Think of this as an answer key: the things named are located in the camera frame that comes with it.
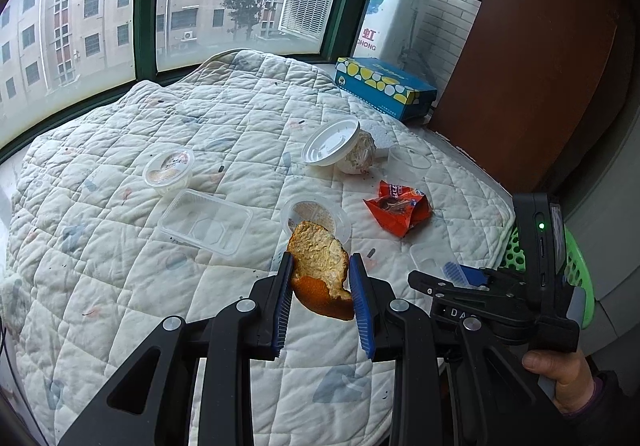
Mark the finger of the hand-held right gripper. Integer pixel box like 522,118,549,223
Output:
407,270,523,307
442,262,501,288

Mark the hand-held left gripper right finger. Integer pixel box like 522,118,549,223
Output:
348,253,556,446

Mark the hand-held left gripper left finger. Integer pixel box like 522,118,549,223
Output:
59,251,295,446

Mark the small clear plastic tub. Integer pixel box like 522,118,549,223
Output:
409,243,458,279

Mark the orange peel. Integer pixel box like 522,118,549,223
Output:
287,220,355,322

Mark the green plastic basket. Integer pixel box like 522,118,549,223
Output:
500,221,596,327

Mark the white styrofoam piece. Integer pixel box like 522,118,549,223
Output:
361,120,401,159

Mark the person's right forearm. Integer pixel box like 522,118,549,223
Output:
555,371,633,446

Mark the person's right hand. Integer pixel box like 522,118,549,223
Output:
521,350,597,416

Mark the red snack wrapper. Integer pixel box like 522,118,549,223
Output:
363,180,433,239

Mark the small round clear container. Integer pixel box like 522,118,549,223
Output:
280,196,352,247

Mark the rectangular clear plastic container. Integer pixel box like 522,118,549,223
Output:
157,189,254,257

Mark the clear plastic cup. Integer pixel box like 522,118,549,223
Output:
387,143,433,177

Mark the white quilted blanket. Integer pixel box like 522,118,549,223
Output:
0,49,516,446

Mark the white round plastic lid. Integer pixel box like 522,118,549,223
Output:
302,120,361,167

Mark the round container with printed lid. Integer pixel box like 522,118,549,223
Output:
142,146,196,198

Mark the blue spotted cardboard box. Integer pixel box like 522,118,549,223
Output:
334,57,438,122

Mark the brown wooden cabinet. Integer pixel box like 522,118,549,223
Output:
432,0,631,197

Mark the white printed appliance carton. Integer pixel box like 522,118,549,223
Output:
355,0,436,62

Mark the beige apartment building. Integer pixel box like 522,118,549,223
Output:
0,0,296,97

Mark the green window frame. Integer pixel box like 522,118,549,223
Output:
0,0,493,162

